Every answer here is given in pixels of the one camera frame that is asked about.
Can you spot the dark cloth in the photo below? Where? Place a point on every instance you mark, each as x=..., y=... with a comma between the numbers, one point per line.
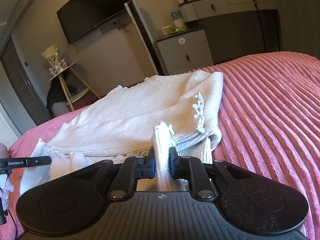
x=56, y=95

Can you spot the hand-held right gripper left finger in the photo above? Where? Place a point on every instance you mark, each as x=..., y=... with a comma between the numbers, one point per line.
x=150, y=163

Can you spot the round side table yellow legs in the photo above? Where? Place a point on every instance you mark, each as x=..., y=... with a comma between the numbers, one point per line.
x=75, y=92

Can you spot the green packet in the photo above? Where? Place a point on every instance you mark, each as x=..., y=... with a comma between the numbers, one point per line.
x=178, y=30

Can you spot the blue box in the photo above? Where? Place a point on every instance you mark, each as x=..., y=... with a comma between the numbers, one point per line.
x=178, y=18

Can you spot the grey vanity dresser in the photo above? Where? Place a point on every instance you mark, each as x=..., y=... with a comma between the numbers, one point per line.
x=237, y=25

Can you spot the white knit sweater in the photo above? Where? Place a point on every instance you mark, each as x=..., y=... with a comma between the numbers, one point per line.
x=130, y=115

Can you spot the pink ribbed blanket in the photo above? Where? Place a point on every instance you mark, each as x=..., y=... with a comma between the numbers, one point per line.
x=270, y=120

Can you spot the small pink box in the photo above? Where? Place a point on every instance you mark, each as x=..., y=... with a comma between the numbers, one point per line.
x=65, y=63

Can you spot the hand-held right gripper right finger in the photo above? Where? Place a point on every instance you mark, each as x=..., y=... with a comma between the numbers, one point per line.
x=173, y=162

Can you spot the wrapped flower bouquet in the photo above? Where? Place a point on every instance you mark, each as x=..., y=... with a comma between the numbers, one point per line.
x=52, y=55

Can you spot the grey bedside cabinet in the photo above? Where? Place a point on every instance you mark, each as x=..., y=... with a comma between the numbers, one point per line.
x=185, y=52

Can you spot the dark wooden door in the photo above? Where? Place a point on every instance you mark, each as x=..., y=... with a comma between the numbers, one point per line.
x=22, y=92

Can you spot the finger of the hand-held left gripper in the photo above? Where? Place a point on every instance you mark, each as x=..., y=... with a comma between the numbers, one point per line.
x=40, y=161

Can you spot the black wall television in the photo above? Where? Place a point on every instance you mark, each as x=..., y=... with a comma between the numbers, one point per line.
x=92, y=12

